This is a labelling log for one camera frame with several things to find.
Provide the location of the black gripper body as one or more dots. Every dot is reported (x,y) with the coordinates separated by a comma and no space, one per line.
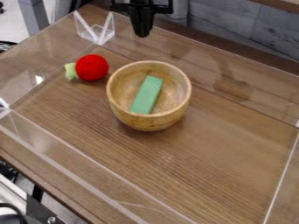
(155,5)

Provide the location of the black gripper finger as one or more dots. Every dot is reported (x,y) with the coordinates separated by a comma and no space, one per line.
(140,11)

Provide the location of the red plush strawberry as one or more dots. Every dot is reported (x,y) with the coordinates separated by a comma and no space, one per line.
(90,68)

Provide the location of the wooden bowl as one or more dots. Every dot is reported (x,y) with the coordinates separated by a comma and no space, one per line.
(172,102)

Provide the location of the green rectangular block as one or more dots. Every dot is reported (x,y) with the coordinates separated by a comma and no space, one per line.
(147,95)

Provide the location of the clear acrylic tray walls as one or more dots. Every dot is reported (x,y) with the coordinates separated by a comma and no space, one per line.
(222,167)

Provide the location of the grey post upper left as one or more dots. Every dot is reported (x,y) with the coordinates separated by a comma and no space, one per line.
(34,15)

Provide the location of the black metal bracket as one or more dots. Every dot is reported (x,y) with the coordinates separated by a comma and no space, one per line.
(38,214)

